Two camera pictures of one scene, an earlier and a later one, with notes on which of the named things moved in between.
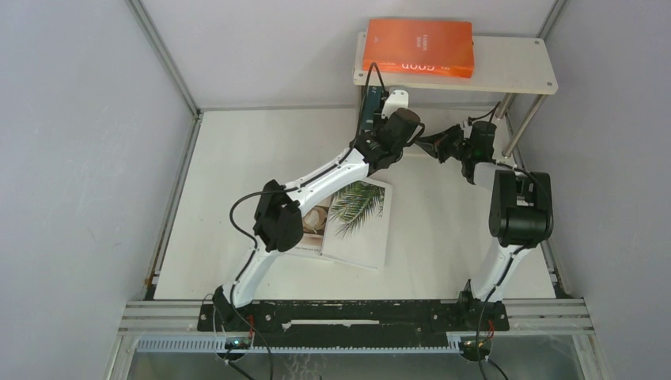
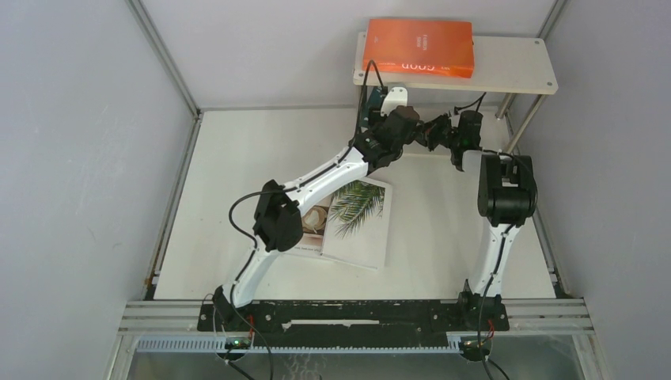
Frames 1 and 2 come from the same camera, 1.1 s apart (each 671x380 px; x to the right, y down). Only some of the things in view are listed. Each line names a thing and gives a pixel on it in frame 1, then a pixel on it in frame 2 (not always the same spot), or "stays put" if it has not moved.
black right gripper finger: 431,142 → 435,127
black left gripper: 377,126 stays put
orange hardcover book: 426,47 stays put
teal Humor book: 372,102 stays put
